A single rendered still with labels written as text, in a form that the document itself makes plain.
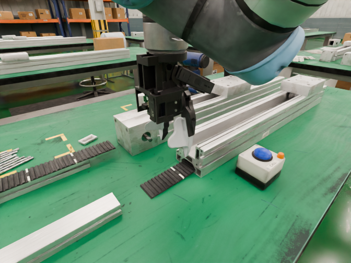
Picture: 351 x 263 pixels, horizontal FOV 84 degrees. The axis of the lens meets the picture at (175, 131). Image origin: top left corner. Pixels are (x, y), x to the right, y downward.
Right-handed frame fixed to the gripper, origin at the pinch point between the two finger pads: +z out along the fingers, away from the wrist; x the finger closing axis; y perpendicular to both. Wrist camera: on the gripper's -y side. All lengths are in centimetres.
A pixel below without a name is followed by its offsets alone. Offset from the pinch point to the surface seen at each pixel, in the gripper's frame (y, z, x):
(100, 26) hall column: -196, -5, -558
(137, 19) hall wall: -595, -16, -1058
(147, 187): 8.1, 9.6, -0.9
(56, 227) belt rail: 26.7, 6.8, -0.4
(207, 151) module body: -5.3, 2.1, 5.1
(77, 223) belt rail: 23.7, 6.8, 1.1
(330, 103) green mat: -88, 10, 8
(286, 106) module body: -45.3, 1.5, 4.8
